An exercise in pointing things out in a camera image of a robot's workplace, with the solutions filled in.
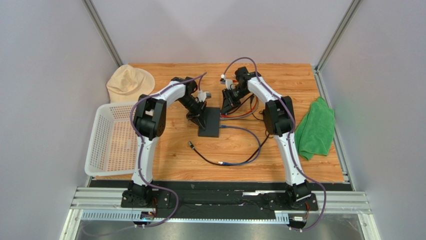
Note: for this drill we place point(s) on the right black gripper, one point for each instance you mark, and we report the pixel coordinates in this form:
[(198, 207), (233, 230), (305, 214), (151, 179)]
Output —
[(230, 98)]

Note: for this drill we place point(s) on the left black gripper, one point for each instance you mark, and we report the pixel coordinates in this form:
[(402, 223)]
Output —
[(198, 116)]

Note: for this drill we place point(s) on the black network switch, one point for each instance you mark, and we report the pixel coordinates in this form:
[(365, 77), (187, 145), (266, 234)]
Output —
[(212, 117)]

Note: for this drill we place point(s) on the white plastic basket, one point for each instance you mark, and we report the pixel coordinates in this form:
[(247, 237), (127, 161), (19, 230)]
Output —
[(113, 142)]

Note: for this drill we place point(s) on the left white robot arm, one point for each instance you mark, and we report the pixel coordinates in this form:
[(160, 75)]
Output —
[(149, 122)]

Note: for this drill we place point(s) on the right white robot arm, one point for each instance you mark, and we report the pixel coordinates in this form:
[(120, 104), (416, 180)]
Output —
[(279, 121)]

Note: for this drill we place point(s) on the beige bucket hat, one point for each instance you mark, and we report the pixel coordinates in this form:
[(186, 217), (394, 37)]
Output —
[(127, 83)]

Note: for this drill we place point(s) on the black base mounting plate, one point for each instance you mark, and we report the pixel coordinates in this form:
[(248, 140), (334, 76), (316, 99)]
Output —
[(222, 200)]

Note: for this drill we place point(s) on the green cloth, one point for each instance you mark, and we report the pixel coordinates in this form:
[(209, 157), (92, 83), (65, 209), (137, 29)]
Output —
[(315, 133)]

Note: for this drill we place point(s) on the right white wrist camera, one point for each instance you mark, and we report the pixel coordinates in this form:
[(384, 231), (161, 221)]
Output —
[(227, 82)]

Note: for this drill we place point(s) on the aluminium front rail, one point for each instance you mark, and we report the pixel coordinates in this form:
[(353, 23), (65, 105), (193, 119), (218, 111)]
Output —
[(103, 204)]

